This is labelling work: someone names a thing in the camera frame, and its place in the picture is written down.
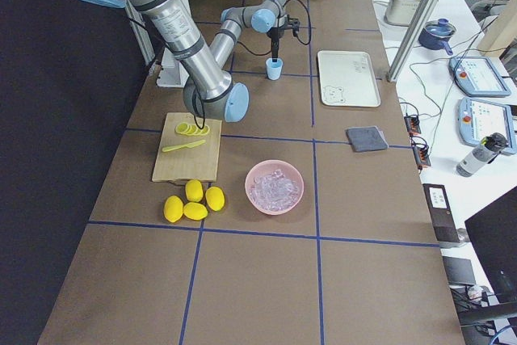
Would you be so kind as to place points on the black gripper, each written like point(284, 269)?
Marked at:
point(275, 34)

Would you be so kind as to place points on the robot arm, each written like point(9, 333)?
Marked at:
point(210, 91)

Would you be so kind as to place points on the light blue cup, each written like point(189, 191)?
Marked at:
point(274, 68)

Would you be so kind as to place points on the pile of clear ice cubes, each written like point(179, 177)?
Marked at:
point(274, 192)

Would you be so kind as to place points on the white bear tray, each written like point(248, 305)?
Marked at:
point(347, 79)

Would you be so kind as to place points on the lemon slices row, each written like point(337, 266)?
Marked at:
point(191, 130)

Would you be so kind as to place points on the grey folded cloth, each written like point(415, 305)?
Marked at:
point(366, 139)

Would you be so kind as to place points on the yellow plastic knife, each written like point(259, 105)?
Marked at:
point(188, 145)

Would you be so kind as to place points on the bamboo cutting board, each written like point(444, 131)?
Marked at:
point(181, 165)

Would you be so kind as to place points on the pink bowl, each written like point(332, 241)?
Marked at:
point(268, 166)

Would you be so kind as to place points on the cream toaster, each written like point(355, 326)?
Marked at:
point(401, 12)

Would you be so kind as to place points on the yellow lemon right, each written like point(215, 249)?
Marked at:
point(215, 198)

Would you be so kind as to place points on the yellow lemon upper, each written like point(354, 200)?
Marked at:
point(194, 190)

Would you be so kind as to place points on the yellow lemon middle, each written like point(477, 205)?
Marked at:
point(173, 209)

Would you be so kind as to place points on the teach pendant far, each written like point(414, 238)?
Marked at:
point(477, 77)

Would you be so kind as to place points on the teach pendant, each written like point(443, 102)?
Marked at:
point(478, 118)
point(477, 77)

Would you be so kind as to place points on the teach pendant near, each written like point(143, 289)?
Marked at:
point(478, 118)

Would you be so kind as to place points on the grey water bottle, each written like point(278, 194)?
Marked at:
point(484, 153)

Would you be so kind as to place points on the black box with label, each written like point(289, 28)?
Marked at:
point(441, 213)

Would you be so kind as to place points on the black monitor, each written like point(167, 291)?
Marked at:
point(492, 232)

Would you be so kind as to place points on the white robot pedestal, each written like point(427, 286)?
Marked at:
point(172, 73)

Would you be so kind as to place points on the aluminium frame post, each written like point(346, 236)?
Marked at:
point(421, 16)

